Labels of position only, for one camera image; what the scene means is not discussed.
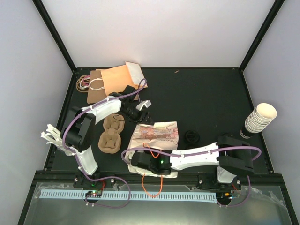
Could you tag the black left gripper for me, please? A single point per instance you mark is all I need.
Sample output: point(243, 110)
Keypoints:
point(143, 120)

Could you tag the printed white paper bag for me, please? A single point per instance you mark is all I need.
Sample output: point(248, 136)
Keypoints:
point(162, 137)

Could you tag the brown pulp cup carrier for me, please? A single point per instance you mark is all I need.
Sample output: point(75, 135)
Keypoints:
point(110, 140)

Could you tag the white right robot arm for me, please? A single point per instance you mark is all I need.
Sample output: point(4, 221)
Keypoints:
point(230, 157)

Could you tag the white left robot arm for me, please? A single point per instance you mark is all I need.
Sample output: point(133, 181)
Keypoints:
point(78, 130)

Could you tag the orange kraft paper bag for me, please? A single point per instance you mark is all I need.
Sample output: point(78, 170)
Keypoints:
point(116, 79)

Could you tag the stack of paper cups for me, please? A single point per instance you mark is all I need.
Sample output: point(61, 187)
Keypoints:
point(258, 120)

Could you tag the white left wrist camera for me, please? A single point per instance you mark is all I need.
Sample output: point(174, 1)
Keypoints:
point(143, 104)

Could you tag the white slotted cable rail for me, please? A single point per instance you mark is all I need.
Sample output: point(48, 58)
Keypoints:
point(125, 195)

